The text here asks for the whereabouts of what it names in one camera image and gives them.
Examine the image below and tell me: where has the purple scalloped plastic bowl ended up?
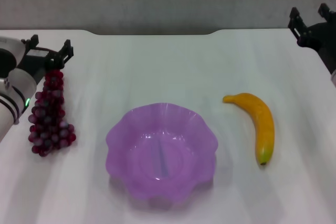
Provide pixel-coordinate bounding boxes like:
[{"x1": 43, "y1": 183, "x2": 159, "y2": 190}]
[{"x1": 105, "y1": 102, "x2": 219, "y2": 206}]

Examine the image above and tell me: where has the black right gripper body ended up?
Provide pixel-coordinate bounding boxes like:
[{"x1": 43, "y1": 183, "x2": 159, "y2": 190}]
[{"x1": 301, "y1": 21, "x2": 336, "y2": 74}]

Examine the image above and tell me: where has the red grape bunch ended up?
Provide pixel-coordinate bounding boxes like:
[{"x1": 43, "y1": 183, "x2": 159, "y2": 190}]
[{"x1": 28, "y1": 69, "x2": 77, "y2": 157}]

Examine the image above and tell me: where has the yellow banana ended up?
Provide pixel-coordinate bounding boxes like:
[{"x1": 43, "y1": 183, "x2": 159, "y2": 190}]
[{"x1": 222, "y1": 92, "x2": 275, "y2": 166}]

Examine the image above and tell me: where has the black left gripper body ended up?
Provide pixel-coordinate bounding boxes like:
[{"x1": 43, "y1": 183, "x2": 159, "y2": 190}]
[{"x1": 15, "y1": 46, "x2": 64, "y2": 86}]

